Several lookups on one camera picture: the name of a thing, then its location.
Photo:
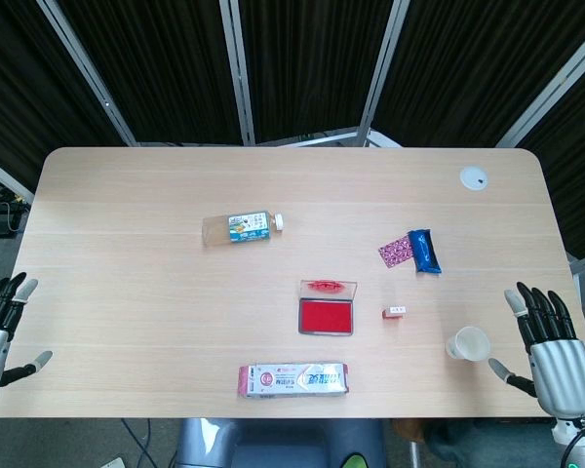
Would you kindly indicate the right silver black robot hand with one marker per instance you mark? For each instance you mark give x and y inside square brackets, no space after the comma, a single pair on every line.
[560,363]

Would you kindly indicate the small red stamp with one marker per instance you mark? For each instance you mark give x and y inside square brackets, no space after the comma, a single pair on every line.
[395,311]

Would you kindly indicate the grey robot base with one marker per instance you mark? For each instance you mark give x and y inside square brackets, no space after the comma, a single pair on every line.
[278,443]

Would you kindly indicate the red ink pad case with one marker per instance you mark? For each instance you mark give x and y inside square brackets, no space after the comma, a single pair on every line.
[327,309]

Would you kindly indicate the white paper cup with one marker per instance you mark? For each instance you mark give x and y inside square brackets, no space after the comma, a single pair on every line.
[468,343]

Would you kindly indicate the blue snack packet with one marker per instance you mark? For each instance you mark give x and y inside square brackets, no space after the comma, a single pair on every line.
[424,251]

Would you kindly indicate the pink patterned card packet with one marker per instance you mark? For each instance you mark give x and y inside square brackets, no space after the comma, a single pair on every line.
[396,252]

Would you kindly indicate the white pink toothpaste box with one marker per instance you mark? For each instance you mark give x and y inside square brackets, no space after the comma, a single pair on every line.
[292,380]

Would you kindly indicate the clear plastic drink bottle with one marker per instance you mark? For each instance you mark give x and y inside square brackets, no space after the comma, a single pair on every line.
[239,228]

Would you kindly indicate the black curtain screen panels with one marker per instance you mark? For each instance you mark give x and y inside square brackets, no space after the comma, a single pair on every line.
[302,63]

